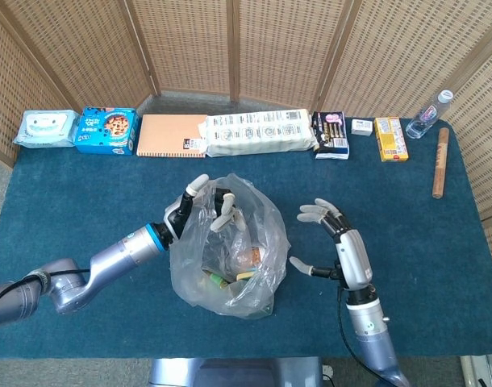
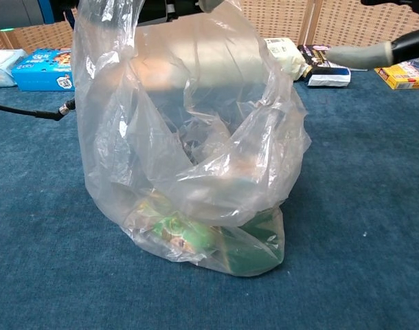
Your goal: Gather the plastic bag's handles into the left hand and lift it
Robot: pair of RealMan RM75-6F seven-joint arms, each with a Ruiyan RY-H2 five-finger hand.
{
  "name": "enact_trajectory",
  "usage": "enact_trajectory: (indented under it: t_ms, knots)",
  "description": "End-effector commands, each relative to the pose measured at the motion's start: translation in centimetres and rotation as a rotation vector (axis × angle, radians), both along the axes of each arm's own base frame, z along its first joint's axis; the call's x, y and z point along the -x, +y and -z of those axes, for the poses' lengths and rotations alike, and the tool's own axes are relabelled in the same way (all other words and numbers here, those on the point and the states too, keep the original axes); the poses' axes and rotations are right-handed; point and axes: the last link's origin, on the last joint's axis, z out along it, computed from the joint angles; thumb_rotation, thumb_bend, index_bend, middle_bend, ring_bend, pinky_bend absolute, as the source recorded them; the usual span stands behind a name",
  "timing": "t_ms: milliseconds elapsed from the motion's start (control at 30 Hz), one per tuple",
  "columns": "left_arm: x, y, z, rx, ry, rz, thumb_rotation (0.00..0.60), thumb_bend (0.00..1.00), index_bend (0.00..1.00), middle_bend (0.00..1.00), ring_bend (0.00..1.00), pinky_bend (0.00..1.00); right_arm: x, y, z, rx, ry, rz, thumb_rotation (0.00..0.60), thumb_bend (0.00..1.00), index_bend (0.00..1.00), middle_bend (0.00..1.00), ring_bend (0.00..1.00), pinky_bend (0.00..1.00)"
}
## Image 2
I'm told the long white tissue pack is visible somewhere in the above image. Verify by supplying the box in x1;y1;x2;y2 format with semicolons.
174;36;313;87

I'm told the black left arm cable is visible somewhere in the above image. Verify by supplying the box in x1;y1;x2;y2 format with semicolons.
0;98;76;122

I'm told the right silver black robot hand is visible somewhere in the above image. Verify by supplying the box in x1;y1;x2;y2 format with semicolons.
324;0;419;72

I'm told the blue carpet table cover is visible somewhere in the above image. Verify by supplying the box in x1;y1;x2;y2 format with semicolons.
0;70;419;330

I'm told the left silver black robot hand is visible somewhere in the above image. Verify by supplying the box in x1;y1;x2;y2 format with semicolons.
137;0;231;24

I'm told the green yellow scouring sponge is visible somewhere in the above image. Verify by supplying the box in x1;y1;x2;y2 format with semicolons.
223;206;286;276

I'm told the blue cookie box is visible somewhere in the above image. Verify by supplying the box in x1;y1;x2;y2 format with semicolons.
11;47;76;92

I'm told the clear plastic bag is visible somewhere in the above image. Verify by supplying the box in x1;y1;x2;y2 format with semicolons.
71;0;312;278

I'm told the yellow cardboard box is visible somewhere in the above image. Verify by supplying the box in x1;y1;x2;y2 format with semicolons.
374;62;419;91

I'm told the dark pen refill package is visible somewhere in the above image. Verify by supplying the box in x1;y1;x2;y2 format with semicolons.
297;43;352;87

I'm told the wicker folding screen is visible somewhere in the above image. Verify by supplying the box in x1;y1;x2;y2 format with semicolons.
0;0;419;61

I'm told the pale blue wet wipes pack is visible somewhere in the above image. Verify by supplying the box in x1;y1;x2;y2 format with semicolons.
0;48;27;88

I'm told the green matryoshka doll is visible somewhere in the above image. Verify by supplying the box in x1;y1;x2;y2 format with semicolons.
137;195;224;255

